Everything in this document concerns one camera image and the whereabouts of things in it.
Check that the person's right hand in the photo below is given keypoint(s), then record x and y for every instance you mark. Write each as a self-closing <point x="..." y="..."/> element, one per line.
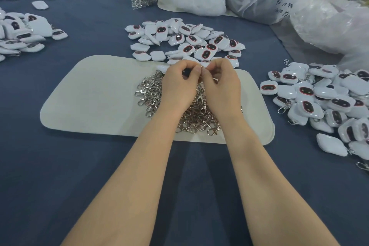
<point x="223" y="90"/>

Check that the person's left hand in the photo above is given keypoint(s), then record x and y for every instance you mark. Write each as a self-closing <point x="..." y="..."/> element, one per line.
<point x="179" y="90"/>

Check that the person's left forearm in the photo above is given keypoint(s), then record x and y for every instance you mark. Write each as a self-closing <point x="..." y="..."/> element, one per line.
<point x="131" y="188"/>

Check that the person's right forearm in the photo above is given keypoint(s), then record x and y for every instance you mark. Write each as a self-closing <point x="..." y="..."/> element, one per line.
<point x="274" y="188"/>

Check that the cream felt work mat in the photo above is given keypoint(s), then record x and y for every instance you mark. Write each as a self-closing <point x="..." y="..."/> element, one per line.
<point x="89" y="97"/>

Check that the crumpled clear plastic bag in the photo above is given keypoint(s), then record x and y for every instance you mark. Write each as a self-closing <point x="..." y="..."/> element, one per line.
<point x="339" y="22"/>

